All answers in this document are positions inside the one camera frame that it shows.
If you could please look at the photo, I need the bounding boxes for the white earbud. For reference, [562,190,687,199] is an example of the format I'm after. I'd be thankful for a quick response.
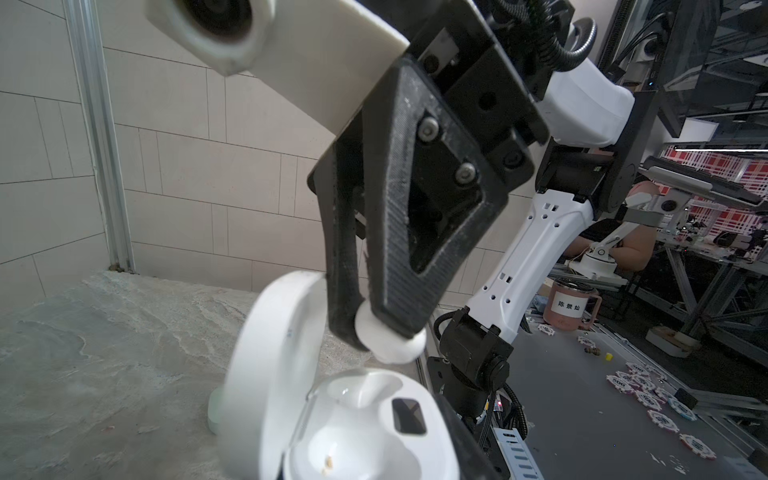
[354,300,427,365]

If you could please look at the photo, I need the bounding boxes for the green earbud charging case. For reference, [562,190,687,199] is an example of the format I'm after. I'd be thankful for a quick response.
[206,386,223,435]

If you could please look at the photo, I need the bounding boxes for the white earbud charging case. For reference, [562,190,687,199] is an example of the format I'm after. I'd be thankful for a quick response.
[217,271,460,479]

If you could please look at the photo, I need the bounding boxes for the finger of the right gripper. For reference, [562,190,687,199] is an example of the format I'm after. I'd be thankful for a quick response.
[362,57,508,338]
[307,139,367,352]

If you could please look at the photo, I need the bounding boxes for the scattered poker chips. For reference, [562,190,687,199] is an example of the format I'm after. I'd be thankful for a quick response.
[524,325,721,474]

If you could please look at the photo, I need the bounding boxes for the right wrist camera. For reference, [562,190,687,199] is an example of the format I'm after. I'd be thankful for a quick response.
[144,1,409,134]

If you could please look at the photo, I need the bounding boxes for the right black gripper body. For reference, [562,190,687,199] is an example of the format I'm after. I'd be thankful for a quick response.
[364,1,576,191]

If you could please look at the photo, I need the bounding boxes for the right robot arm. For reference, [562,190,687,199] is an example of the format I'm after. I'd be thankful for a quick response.
[308,1,664,423]

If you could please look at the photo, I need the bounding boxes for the pink labelled container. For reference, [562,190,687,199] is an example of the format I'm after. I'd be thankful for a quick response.
[543,280,602,331]

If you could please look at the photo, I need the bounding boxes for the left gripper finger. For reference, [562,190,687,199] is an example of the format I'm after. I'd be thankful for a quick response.
[435,395,500,480]

